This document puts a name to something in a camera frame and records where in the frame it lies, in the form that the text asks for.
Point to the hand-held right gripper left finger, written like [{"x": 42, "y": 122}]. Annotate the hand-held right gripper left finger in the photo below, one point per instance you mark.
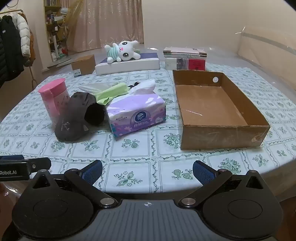
[{"x": 92, "y": 172}]

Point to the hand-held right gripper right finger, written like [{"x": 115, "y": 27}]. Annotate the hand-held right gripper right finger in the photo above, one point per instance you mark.
[{"x": 203, "y": 172}]

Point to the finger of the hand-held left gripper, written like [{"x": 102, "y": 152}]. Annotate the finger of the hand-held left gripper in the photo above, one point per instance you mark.
[{"x": 39, "y": 164}]

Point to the green cloth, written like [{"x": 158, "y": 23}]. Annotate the green cloth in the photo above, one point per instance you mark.
[{"x": 111, "y": 92}]

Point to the clear plastic bag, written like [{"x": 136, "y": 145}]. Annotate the clear plastic bag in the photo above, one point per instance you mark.
[{"x": 92, "y": 88}]

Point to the pink plastic cup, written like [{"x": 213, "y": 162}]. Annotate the pink plastic cup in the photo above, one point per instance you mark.
[{"x": 52, "y": 99}]

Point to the purple tissue pack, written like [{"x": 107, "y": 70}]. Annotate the purple tissue pack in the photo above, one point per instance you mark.
[{"x": 136, "y": 111}]

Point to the clothes rack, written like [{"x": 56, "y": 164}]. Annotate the clothes rack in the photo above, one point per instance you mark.
[{"x": 32, "y": 76}]

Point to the small black item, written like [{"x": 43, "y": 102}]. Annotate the small black item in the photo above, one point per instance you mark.
[{"x": 133, "y": 85}]

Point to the small closed cardboard box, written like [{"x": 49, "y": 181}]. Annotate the small closed cardboard box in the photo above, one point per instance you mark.
[{"x": 85, "y": 64}]

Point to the white and red box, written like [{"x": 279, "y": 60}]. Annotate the white and red box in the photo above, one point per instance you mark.
[{"x": 185, "y": 63}]

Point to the white and blue flat box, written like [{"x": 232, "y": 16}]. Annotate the white and blue flat box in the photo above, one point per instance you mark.
[{"x": 127, "y": 67}]

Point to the orange jacket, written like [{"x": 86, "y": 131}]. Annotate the orange jacket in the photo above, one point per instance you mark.
[{"x": 32, "y": 51}]

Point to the black jacket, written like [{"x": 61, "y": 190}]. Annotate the black jacket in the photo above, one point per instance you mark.
[{"x": 10, "y": 51}]

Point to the dark edged book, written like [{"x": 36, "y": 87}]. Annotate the dark edged book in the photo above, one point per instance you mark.
[{"x": 185, "y": 55}]

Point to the pink cover book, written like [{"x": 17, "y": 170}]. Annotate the pink cover book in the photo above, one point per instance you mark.
[{"x": 182, "y": 49}]

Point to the white plush toy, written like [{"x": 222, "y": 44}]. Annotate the white plush toy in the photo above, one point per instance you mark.
[{"x": 124, "y": 51}]

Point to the white puffer jacket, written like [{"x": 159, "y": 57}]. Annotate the white puffer jacket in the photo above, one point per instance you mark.
[{"x": 24, "y": 34}]

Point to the cluttered bookshelf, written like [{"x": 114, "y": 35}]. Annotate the cluttered bookshelf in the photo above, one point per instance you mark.
[{"x": 54, "y": 25}]

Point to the clear plastic sheet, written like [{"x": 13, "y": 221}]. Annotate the clear plastic sheet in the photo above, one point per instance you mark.
[{"x": 266, "y": 46}]

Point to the yellowish plastic wrap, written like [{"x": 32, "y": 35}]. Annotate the yellowish plastic wrap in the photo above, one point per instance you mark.
[{"x": 72, "y": 25}]

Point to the beige curtain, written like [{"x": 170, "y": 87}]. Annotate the beige curtain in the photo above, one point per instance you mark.
[{"x": 108, "y": 23}]

